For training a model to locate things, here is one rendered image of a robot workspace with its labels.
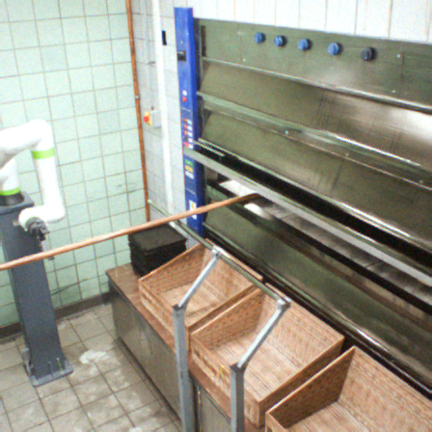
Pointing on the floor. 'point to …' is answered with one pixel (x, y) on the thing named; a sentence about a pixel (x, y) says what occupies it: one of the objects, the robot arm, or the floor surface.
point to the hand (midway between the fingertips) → (48, 245)
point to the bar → (185, 338)
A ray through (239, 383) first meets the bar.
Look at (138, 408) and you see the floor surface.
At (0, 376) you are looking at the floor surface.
